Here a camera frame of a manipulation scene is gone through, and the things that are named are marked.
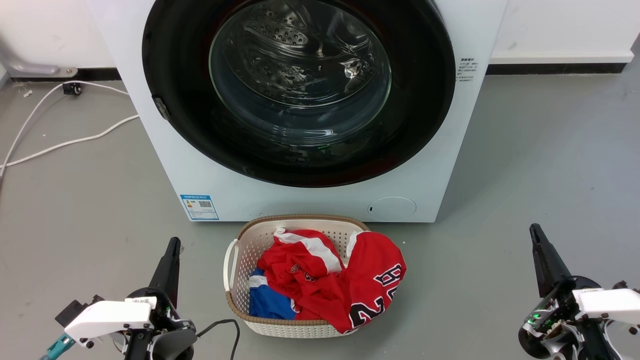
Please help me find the steel washer drum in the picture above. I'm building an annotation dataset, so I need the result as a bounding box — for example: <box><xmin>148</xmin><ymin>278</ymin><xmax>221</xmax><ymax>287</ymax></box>
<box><xmin>210</xmin><ymin>0</ymin><xmax>392</xmax><ymax>147</ymax></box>

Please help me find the white front-load washing machine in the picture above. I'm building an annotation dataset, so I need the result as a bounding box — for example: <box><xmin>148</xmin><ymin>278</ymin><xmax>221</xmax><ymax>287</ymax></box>
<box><xmin>87</xmin><ymin>0</ymin><xmax>508</xmax><ymax>223</ymax></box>

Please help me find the white woven laundry basket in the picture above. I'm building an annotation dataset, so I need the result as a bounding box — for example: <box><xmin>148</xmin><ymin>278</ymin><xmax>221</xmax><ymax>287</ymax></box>
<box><xmin>223</xmin><ymin>214</ymin><xmax>401</xmax><ymax>339</ymax></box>

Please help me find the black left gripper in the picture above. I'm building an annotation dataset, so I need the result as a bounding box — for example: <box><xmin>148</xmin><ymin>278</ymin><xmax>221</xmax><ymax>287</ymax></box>
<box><xmin>112</xmin><ymin>237</ymin><xmax>198</xmax><ymax>359</ymax></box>

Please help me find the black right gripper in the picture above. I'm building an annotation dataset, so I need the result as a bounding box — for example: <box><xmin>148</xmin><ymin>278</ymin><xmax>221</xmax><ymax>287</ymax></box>
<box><xmin>518</xmin><ymin>223</ymin><xmax>622</xmax><ymax>360</ymax></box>

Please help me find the silver door hinge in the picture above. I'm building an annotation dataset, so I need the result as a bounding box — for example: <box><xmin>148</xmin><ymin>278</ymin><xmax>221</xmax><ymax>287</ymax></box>
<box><xmin>152</xmin><ymin>96</ymin><xmax>171</xmax><ymax>121</ymax></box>

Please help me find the blue garment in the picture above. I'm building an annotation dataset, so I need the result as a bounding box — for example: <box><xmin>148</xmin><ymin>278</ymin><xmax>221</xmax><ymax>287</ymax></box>
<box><xmin>248</xmin><ymin>268</ymin><xmax>299</xmax><ymax>321</ymax></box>

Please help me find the white power cable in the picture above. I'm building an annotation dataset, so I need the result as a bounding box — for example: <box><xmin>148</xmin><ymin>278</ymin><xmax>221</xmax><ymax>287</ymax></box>
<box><xmin>0</xmin><ymin>80</ymin><xmax>130</xmax><ymax>176</ymax></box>
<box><xmin>0</xmin><ymin>115</ymin><xmax>140</xmax><ymax>169</ymax></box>

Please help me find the red basketball jersey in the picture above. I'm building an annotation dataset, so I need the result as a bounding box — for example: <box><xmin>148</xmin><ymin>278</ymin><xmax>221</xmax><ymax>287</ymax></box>
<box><xmin>256</xmin><ymin>228</ymin><xmax>407</xmax><ymax>334</ymax></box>

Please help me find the round filter cover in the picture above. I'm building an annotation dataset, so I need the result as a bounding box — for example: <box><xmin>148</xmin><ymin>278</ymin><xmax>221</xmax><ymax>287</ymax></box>
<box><xmin>367</xmin><ymin>196</ymin><xmax>417</xmax><ymax>222</ymax></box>

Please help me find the black text notice sticker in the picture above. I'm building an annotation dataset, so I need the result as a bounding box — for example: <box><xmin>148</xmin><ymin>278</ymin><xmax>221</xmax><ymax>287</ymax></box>
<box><xmin>456</xmin><ymin>57</ymin><xmax>480</xmax><ymax>84</ymax></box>

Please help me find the round black glass washer door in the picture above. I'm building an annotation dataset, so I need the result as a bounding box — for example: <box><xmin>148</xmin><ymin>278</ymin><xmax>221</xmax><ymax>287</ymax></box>
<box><xmin>142</xmin><ymin>0</ymin><xmax>457</xmax><ymax>189</ymax></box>

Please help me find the blue energy label sticker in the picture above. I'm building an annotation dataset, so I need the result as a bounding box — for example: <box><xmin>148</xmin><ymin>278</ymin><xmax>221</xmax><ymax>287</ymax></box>
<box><xmin>180</xmin><ymin>194</ymin><xmax>220</xmax><ymax>221</ymax></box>

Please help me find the white skirting board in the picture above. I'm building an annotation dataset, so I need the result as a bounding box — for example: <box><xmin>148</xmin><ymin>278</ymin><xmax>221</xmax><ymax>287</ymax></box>
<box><xmin>490</xmin><ymin>49</ymin><xmax>636</xmax><ymax>65</ymax></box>

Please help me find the teal cable connector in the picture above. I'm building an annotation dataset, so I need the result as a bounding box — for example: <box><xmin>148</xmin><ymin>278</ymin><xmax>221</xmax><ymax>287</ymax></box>
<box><xmin>40</xmin><ymin>333</ymin><xmax>76</xmax><ymax>360</ymax></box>

